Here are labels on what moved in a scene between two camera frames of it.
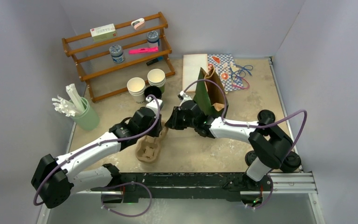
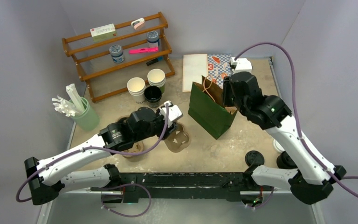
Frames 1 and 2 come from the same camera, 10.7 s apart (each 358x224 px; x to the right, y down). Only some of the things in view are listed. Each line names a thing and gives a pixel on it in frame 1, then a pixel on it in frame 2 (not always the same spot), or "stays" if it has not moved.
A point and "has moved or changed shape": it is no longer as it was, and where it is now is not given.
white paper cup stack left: x=136 y=87 stays
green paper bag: x=209 y=94 has moved or changed shape
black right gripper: x=173 y=123 to x=227 y=88
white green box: x=103 y=32 stays
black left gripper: x=157 y=129 stays
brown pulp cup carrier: x=147 y=149 has moved or changed shape
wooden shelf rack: x=121 y=57 stays
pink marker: x=146 y=50 stays
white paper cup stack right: x=156 y=77 stays
